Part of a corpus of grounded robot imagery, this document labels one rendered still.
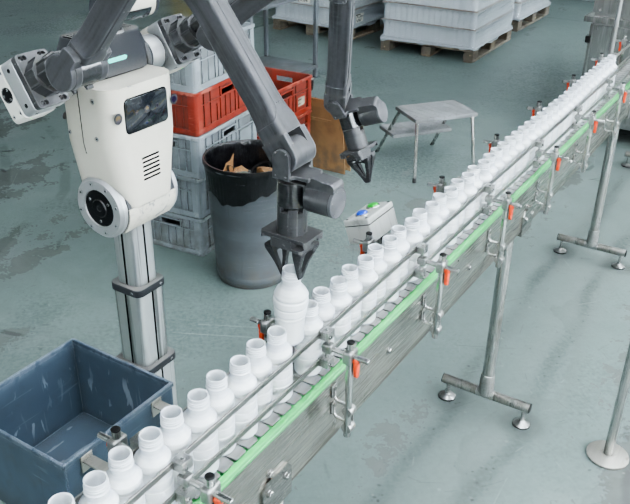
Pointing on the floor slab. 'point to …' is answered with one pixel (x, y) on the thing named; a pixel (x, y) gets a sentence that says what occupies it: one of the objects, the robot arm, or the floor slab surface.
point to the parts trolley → (289, 59)
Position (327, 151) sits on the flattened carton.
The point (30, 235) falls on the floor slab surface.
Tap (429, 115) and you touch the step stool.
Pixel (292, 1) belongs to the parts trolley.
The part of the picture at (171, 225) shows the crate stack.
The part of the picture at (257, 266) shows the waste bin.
